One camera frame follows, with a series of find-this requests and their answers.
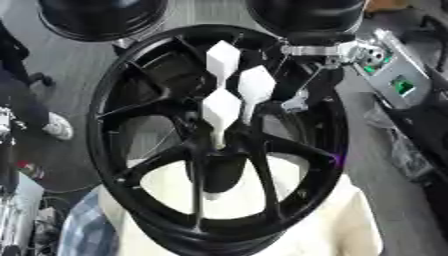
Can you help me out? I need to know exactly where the white cloth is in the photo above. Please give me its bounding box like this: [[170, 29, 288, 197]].
[[94, 152, 387, 256]]

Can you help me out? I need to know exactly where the black spoked wheel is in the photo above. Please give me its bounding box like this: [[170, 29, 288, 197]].
[[84, 23, 352, 256]]

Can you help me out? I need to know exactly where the blue checked cloth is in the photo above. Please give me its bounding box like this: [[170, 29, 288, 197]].
[[56, 189, 121, 256]]

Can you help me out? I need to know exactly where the person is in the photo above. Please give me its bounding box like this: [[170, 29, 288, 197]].
[[0, 66, 77, 142]]

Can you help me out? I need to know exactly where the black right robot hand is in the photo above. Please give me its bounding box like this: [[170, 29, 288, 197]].
[[273, 31, 359, 114]]

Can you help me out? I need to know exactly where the black round tyre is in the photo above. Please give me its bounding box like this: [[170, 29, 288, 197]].
[[243, 0, 371, 38], [35, 0, 172, 43]]

